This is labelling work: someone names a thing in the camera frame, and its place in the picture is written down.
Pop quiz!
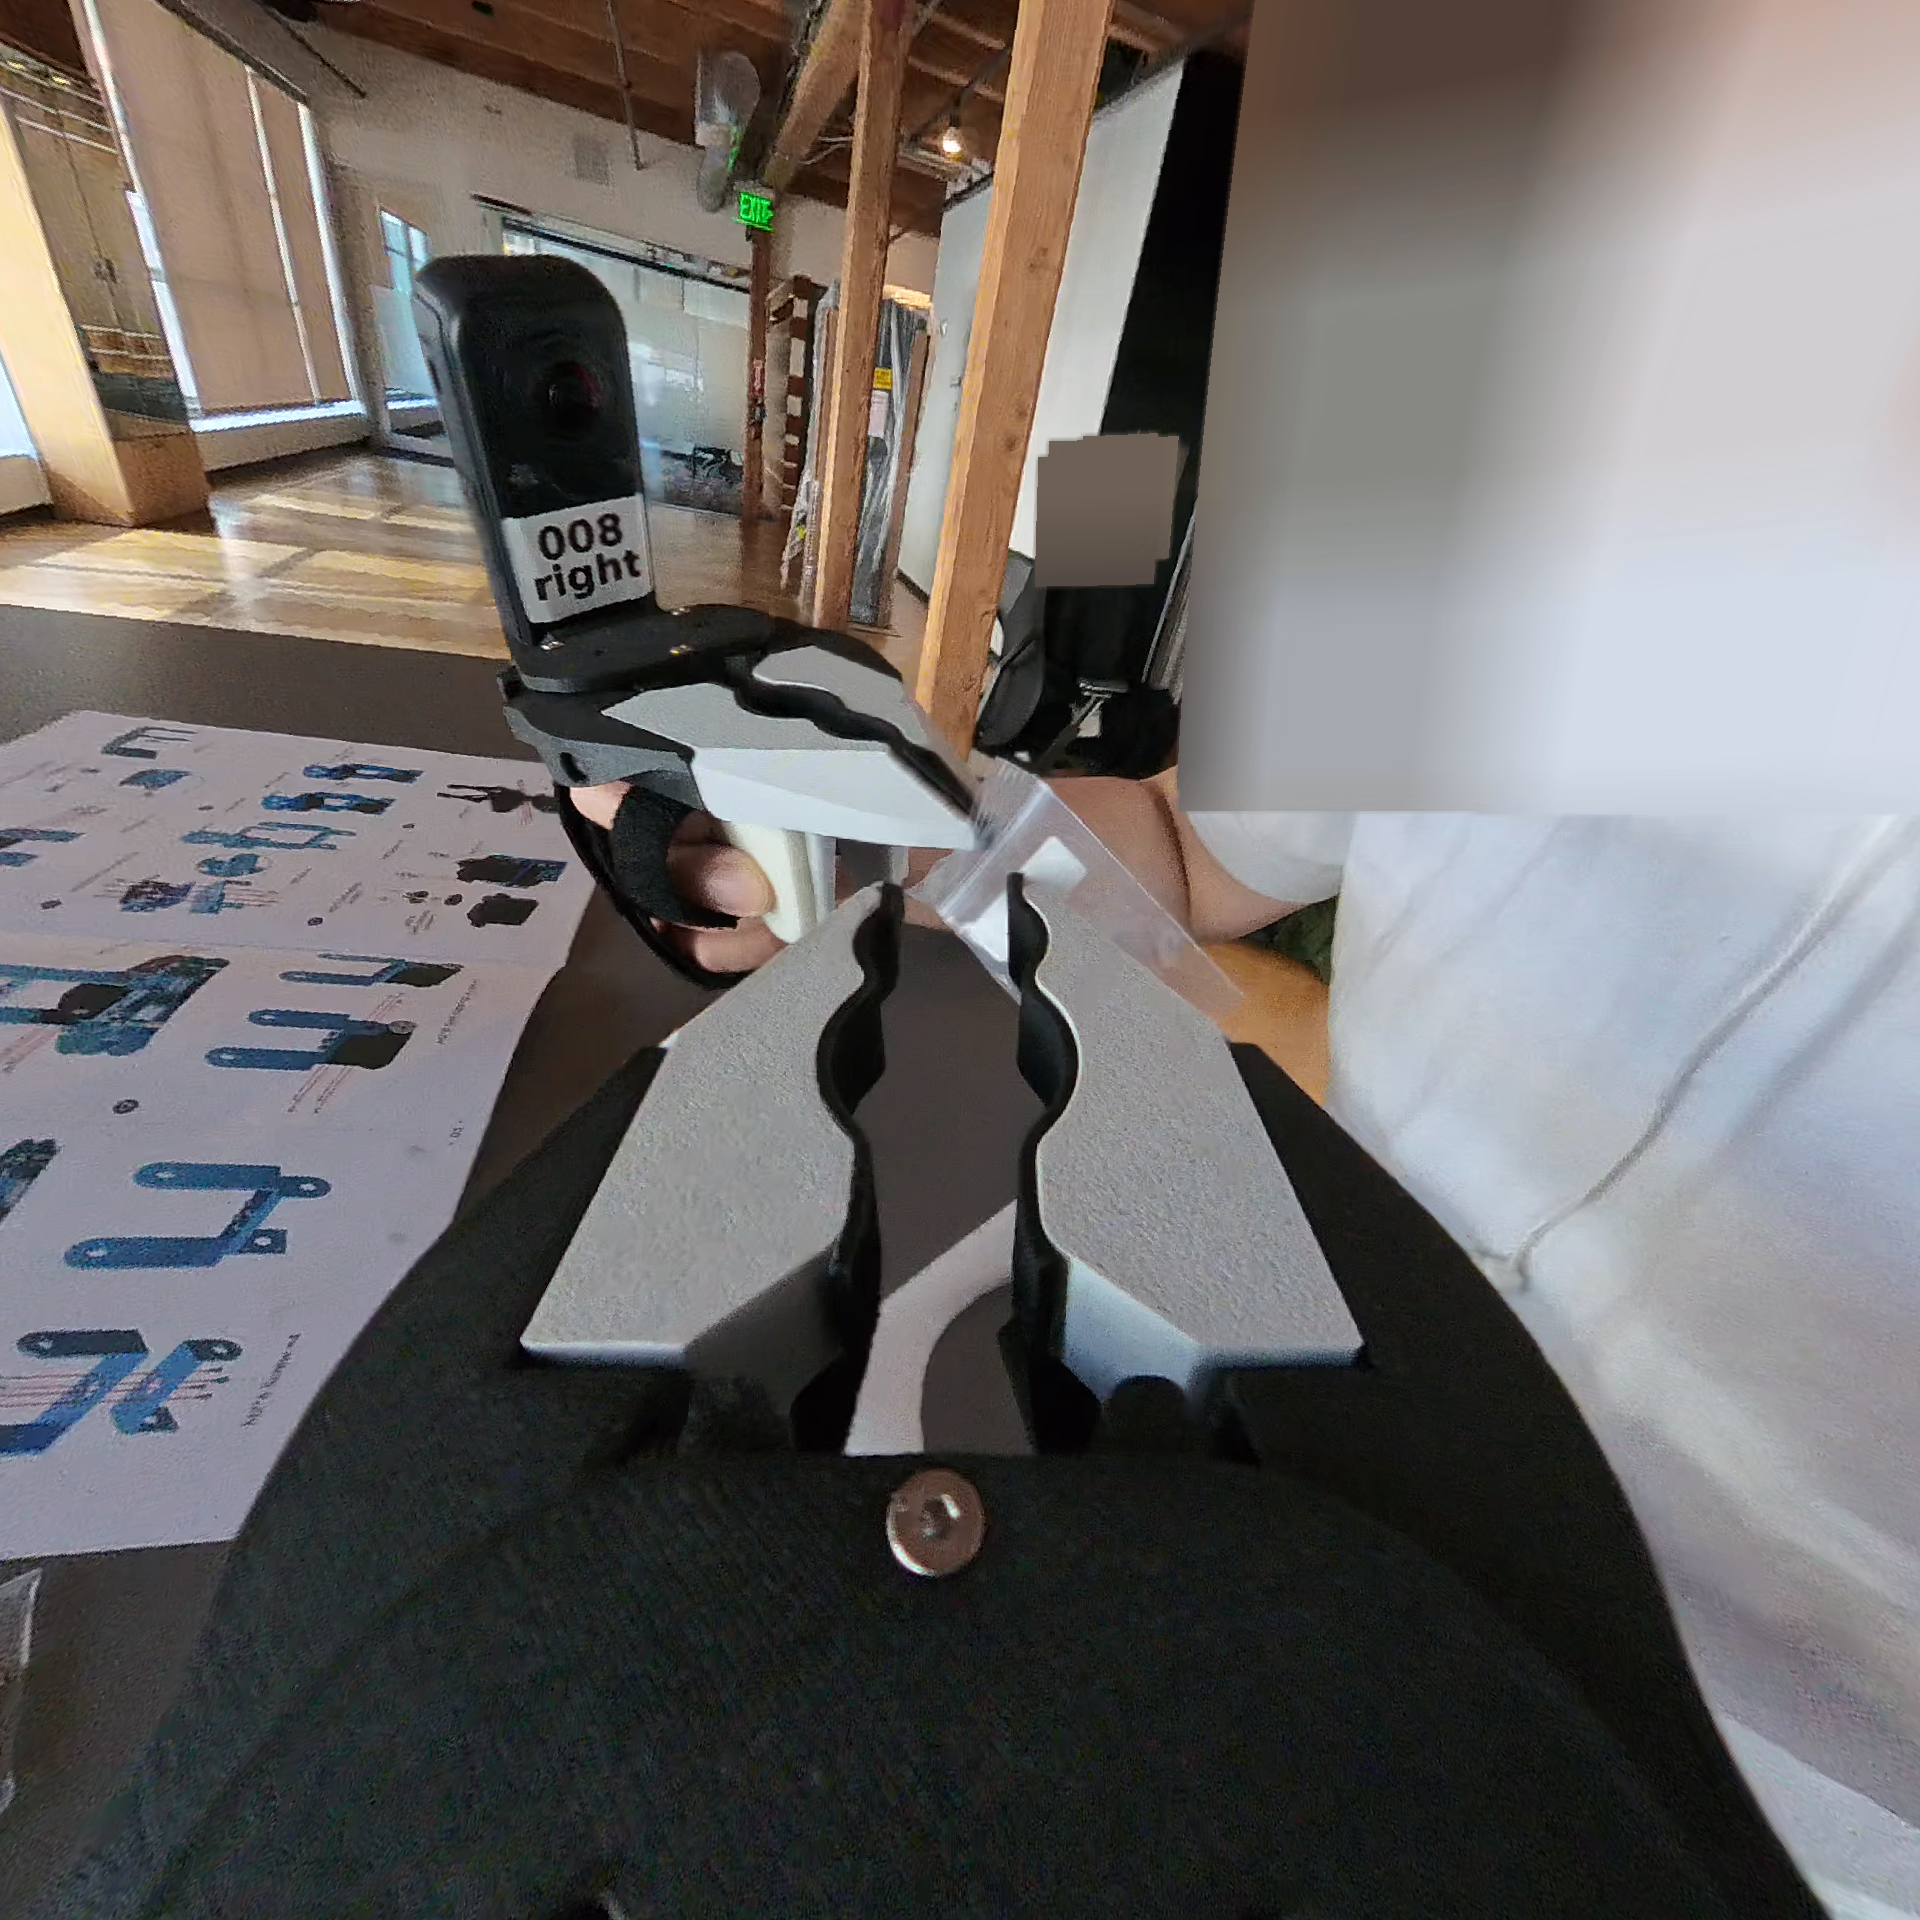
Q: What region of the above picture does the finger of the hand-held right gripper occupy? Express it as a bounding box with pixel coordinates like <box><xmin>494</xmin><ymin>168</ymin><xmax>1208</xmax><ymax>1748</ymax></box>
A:
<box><xmin>748</xmin><ymin>631</ymin><xmax>981</xmax><ymax>799</ymax></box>
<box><xmin>597</xmin><ymin>680</ymin><xmax>989</xmax><ymax>852</ymax></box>

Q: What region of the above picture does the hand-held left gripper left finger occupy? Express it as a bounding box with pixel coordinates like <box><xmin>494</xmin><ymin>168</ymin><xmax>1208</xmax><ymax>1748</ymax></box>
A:
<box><xmin>519</xmin><ymin>881</ymin><xmax>904</xmax><ymax>1454</ymax></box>

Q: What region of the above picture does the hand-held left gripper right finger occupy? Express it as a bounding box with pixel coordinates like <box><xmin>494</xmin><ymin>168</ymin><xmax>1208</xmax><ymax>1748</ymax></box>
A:
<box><xmin>1000</xmin><ymin>872</ymin><xmax>1368</xmax><ymax>1454</ymax></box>

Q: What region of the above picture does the clear bag of tiny nuts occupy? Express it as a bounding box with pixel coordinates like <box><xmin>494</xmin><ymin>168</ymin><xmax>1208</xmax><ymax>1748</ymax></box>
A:
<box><xmin>911</xmin><ymin>756</ymin><xmax>1247</xmax><ymax>1024</ymax></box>

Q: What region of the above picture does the person's right forearm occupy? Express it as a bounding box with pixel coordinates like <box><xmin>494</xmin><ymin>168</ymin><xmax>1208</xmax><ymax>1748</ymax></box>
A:
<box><xmin>1049</xmin><ymin>772</ymin><xmax>1352</xmax><ymax>951</ymax></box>

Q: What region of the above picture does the dark grey desk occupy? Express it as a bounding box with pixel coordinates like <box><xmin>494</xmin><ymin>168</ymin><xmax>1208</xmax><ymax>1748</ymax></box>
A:
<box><xmin>0</xmin><ymin>599</ymin><xmax>1050</xmax><ymax>1920</ymax></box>

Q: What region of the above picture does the person's right hand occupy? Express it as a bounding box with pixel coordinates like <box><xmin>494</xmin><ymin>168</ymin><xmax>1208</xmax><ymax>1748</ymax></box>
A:
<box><xmin>573</xmin><ymin>784</ymin><xmax>810</xmax><ymax>980</ymax></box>

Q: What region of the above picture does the black office chair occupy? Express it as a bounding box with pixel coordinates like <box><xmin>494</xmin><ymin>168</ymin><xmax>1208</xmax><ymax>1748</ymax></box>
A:
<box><xmin>975</xmin><ymin>556</ymin><xmax>1191</xmax><ymax>782</ymax></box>

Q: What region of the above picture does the white foam sheet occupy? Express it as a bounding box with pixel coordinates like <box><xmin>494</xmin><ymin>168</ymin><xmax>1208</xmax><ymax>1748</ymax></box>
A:
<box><xmin>847</xmin><ymin>1207</ymin><xmax>1024</xmax><ymax>1454</ymax></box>

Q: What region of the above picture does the robot assembly instruction sheet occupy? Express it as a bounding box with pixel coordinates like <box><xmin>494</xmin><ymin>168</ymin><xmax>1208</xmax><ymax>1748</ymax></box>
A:
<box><xmin>0</xmin><ymin>709</ymin><xmax>601</xmax><ymax>1561</ymax></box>

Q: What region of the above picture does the wooden rail frame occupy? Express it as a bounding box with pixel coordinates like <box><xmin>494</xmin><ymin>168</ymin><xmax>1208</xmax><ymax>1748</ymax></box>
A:
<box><xmin>756</xmin><ymin>276</ymin><xmax>934</xmax><ymax>632</ymax></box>

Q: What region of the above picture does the thick wooden post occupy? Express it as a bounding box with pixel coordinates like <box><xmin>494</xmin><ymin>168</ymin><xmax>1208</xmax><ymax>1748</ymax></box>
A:
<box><xmin>913</xmin><ymin>0</ymin><xmax>1119</xmax><ymax>752</ymax></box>

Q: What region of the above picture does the slim wooden post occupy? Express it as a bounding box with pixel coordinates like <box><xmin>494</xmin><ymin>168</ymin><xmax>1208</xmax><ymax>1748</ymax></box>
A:
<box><xmin>808</xmin><ymin>0</ymin><xmax>921</xmax><ymax>632</ymax></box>

